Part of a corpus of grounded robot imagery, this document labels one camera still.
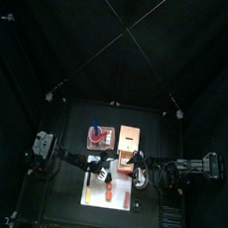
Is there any wooden drawer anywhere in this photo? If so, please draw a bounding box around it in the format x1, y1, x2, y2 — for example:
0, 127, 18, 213
116, 150, 137, 174

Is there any yellow toy food stick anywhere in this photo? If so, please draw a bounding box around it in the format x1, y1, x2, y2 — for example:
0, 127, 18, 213
83, 187, 92, 204

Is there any small black round lid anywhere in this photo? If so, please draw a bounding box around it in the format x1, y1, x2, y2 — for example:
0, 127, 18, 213
132, 200, 143, 211

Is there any white cutting board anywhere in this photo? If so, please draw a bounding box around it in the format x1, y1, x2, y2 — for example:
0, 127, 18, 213
79, 154, 136, 212

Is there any red toy food stick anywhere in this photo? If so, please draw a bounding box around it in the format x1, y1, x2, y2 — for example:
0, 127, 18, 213
123, 191, 132, 209

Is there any red toy spoon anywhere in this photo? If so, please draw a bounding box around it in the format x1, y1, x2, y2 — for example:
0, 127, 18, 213
92, 129, 111, 144

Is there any black stick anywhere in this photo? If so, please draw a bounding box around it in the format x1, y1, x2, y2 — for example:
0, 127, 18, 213
85, 171, 92, 188

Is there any blue toy utensil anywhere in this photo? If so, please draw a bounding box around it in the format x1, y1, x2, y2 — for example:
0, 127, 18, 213
90, 119, 100, 136

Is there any red rimmed clear cup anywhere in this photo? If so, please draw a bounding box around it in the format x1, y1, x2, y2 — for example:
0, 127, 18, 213
87, 124, 105, 147

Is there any pink transparent tray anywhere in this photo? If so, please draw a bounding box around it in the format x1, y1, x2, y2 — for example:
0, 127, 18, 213
85, 123, 118, 153

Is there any wooden box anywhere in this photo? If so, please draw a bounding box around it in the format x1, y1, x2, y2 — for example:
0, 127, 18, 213
116, 125, 142, 158

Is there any white checkered item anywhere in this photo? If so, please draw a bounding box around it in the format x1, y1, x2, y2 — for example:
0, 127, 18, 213
104, 133, 113, 146

